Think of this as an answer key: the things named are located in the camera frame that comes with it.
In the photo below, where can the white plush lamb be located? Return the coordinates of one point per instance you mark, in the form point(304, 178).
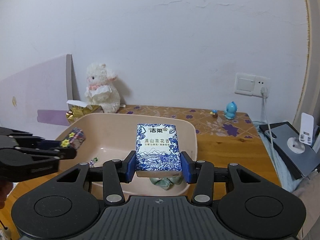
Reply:
point(100, 89)

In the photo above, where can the dark grey laptop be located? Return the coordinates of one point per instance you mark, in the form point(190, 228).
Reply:
point(299, 165)

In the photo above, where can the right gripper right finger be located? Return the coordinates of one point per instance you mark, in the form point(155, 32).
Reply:
point(204, 175)

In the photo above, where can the white phone stand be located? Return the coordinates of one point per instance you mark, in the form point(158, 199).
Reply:
point(298, 144)

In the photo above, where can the dark box with yellow stars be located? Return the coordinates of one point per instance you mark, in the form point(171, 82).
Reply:
point(74, 139)

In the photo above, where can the blue bird figurine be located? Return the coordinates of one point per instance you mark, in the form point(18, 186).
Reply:
point(230, 111)

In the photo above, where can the person's left hand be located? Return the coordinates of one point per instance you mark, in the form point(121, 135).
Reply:
point(5, 188)

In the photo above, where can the white wall socket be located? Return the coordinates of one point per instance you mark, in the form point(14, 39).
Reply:
point(252, 85)

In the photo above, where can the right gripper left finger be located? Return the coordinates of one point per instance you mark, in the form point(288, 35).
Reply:
point(104, 182)

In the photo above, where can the blue white tissue pack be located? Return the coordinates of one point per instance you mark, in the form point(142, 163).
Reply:
point(157, 151)

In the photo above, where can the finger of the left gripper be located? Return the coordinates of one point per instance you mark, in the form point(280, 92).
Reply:
point(12, 138)
point(22, 156)

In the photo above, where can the small mushroom figurine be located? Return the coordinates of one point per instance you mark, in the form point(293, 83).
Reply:
point(214, 113)

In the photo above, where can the green dried herb bag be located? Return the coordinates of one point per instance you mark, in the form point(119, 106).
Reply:
point(93, 161)

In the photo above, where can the beige plastic storage basket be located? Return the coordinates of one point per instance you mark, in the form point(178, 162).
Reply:
point(113, 136)

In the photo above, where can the gold tissue pack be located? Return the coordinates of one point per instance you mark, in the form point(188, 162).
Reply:
point(78, 109)

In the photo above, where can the teal cloth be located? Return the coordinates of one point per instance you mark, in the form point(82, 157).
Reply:
point(166, 183)

